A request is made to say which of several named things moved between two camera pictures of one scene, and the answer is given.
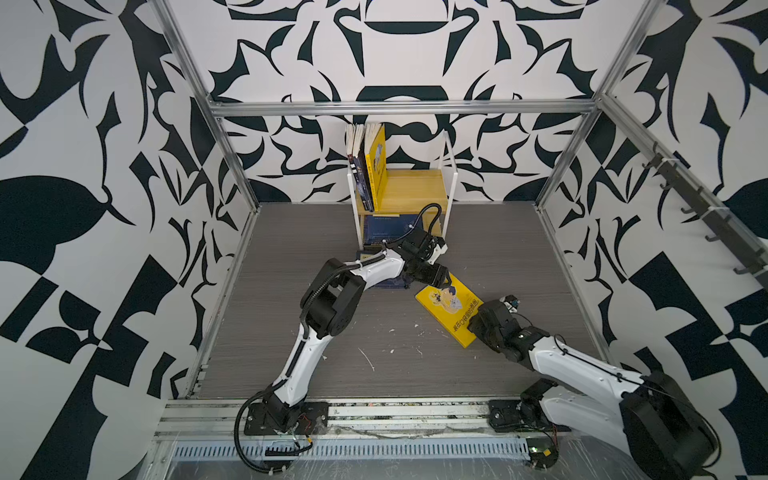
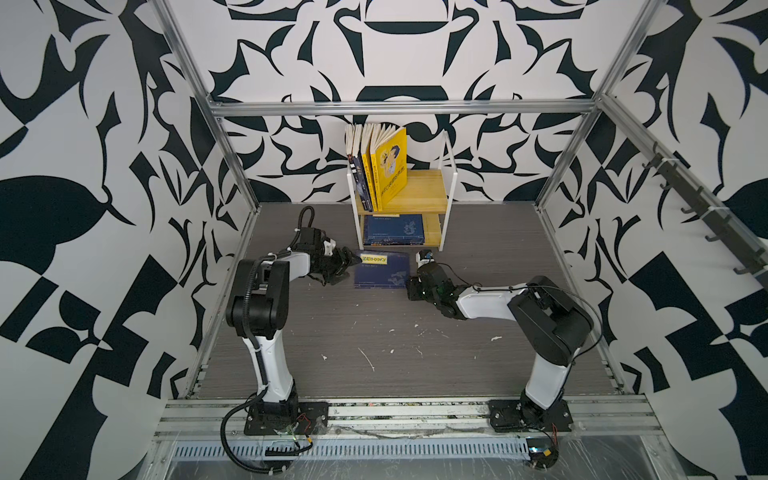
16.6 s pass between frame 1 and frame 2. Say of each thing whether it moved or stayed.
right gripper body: moved
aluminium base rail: stayed
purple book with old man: stayed
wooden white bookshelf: stayed
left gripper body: moved
